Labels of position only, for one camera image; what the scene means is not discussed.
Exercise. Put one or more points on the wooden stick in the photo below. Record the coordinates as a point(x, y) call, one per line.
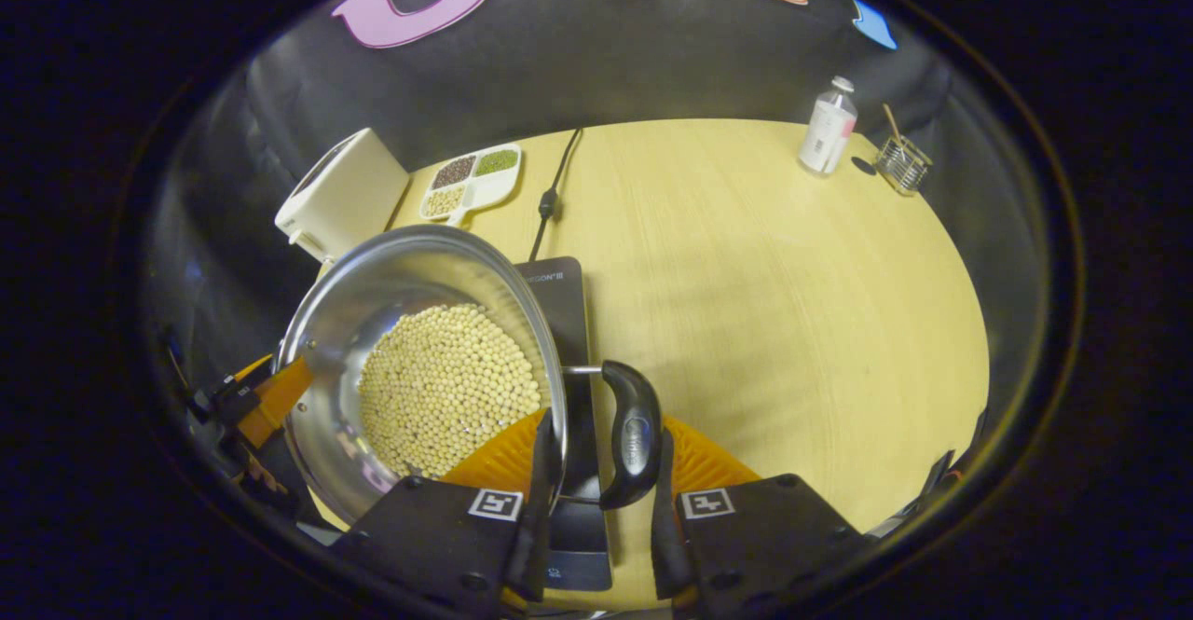
point(892, 121)

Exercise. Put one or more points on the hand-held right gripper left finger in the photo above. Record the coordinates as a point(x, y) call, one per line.
point(536, 508)

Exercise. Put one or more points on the white divided bean tray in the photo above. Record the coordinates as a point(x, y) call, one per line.
point(485, 193)

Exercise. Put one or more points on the clear plastic bottle white label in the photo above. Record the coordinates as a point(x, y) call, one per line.
point(827, 130)

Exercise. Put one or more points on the black backdrop cloth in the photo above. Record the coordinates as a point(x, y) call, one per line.
point(652, 51)

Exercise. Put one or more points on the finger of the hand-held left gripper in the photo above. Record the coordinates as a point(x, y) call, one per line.
point(250, 368)
point(275, 396)

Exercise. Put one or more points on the small pile of pale beans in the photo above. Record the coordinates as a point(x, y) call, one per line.
point(445, 200)

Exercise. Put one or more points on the pile of dark red beans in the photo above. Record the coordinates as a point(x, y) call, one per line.
point(454, 172)

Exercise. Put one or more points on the clear glass holder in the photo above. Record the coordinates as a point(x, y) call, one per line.
point(902, 168)

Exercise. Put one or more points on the pile of yellow soybeans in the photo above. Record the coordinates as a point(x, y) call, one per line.
point(447, 387)

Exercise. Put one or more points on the black induction cooktop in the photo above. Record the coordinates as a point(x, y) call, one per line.
point(582, 340)

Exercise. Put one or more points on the white toaster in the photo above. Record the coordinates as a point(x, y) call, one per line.
point(345, 191)

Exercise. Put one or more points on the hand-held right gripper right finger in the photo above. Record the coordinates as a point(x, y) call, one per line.
point(666, 527)

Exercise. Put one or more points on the pile of green mung beans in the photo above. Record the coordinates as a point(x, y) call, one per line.
point(497, 161)

